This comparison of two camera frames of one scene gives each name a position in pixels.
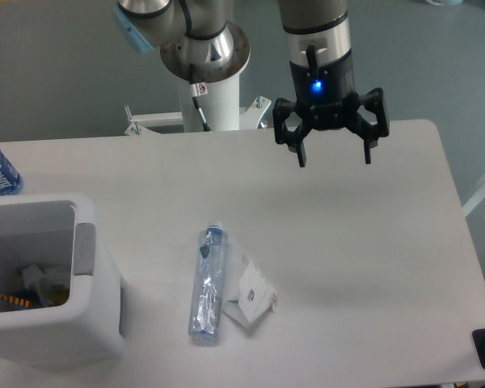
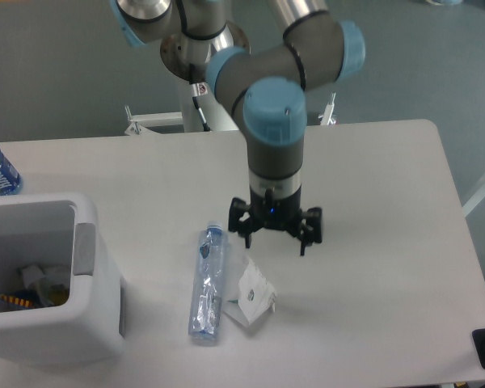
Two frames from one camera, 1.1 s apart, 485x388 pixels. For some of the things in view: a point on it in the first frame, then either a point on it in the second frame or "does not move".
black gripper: (327, 95) -> (276, 214)
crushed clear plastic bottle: (209, 283) does not move
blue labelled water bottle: (1, 177) does not move
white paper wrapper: (255, 296) does not move
